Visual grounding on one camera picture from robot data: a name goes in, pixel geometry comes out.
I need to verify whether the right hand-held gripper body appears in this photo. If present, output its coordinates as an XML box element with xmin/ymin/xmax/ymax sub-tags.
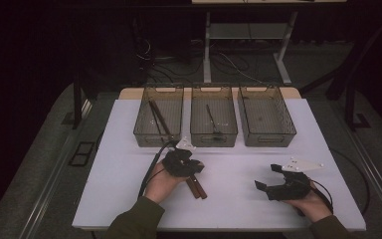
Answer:
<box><xmin>266</xmin><ymin>156</ymin><xmax>325</xmax><ymax>202</ymax></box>

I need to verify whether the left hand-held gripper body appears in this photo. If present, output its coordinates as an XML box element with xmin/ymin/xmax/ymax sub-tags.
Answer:
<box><xmin>161</xmin><ymin>136</ymin><xmax>197</xmax><ymax>178</ymax></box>

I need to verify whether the black-handled metal spoon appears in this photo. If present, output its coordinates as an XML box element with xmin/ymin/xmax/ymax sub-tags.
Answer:
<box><xmin>206</xmin><ymin>104</ymin><xmax>223</xmax><ymax>136</ymax></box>

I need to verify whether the black chopstick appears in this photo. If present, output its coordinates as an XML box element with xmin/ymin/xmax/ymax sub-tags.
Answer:
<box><xmin>148</xmin><ymin>102</ymin><xmax>167</xmax><ymax>145</ymax></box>

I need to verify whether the transparent brown plastic bin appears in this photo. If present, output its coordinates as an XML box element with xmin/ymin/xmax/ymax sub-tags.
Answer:
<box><xmin>132</xmin><ymin>84</ymin><xmax>185</xmax><ymax>148</ymax></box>
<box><xmin>190</xmin><ymin>84</ymin><xmax>239</xmax><ymax>148</ymax></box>
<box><xmin>237</xmin><ymin>84</ymin><xmax>297</xmax><ymax>148</ymax></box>

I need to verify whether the person's left hand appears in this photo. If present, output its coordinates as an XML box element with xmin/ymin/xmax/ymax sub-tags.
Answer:
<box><xmin>143</xmin><ymin>161</ymin><xmax>188</xmax><ymax>204</ymax></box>

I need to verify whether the person's right hand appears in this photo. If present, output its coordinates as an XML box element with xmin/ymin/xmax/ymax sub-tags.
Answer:
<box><xmin>285</xmin><ymin>190</ymin><xmax>334</xmax><ymax>223</ymax></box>

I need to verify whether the white table sheet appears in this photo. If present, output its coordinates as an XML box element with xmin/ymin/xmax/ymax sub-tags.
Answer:
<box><xmin>72</xmin><ymin>98</ymin><xmax>367</xmax><ymax>232</ymax></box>

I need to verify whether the black metal stand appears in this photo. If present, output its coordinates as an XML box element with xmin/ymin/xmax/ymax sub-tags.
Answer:
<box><xmin>343</xmin><ymin>83</ymin><xmax>372</xmax><ymax>131</ymax></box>
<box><xmin>72</xmin><ymin>71</ymin><xmax>93</xmax><ymax>130</ymax></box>

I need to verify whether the white metal desk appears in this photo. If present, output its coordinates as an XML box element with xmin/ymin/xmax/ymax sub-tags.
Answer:
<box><xmin>191</xmin><ymin>0</ymin><xmax>347</xmax><ymax>86</ymax></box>

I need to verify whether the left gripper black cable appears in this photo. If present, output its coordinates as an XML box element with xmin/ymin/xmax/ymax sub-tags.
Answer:
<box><xmin>137</xmin><ymin>140</ymin><xmax>177</xmax><ymax>200</ymax></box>

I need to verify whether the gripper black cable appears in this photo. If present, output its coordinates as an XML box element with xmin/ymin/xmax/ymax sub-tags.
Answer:
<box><xmin>307</xmin><ymin>178</ymin><xmax>334</xmax><ymax>215</ymax></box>
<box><xmin>137</xmin><ymin>140</ymin><xmax>177</xmax><ymax>200</ymax></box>

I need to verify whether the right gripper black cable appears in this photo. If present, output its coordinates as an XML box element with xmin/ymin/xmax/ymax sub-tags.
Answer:
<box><xmin>307</xmin><ymin>178</ymin><xmax>334</xmax><ymax>215</ymax></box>

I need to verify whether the black floor cable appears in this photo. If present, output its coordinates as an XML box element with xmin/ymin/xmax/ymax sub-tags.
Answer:
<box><xmin>329</xmin><ymin>147</ymin><xmax>375</xmax><ymax>220</ymax></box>

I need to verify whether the tangle of floor cables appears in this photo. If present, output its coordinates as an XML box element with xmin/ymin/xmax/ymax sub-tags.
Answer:
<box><xmin>133</xmin><ymin>36</ymin><xmax>263</xmax><ymax>85</ymax></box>

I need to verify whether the black floor frame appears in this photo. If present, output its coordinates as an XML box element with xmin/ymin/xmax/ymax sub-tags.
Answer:
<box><xmin>68</xmin><ymin>141</ymin><xmax>96</xmax><ymax>167</ymax></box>

